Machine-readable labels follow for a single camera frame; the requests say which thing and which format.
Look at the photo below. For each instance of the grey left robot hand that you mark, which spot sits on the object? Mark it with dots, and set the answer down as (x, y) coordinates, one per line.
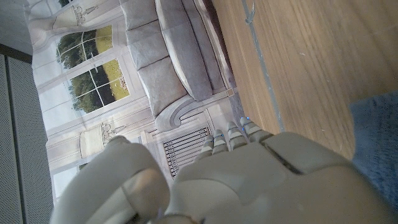
(248, 183)

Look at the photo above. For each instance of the blue towel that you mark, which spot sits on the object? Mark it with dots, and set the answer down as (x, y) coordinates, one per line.
(379, 133)

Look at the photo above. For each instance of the grey tape outline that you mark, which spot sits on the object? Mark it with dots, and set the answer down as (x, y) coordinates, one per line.
(263, 67)

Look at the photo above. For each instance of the printed living room backdrop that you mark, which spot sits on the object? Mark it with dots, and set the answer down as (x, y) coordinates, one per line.
(155, 77)

